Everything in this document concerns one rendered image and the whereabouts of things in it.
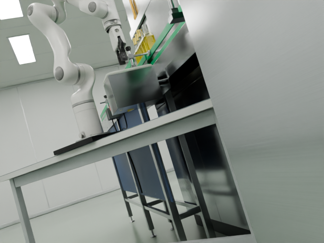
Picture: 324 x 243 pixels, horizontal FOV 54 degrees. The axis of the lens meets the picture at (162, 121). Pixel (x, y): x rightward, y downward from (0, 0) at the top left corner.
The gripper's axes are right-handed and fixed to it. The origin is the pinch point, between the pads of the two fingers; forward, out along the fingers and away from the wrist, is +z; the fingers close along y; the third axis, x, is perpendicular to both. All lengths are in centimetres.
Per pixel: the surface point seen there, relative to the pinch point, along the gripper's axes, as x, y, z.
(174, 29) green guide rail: -18.4, -25.4, -0.1
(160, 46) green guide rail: -18.6, -5.5, -0.9
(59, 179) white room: 52, 608, 46
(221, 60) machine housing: 1, -83, 31
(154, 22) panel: -35, 33, -29
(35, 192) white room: 105, 609, 58
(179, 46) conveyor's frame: -16.3, -29.8, 8.9
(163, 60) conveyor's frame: -16.4, -8.7, 7.3
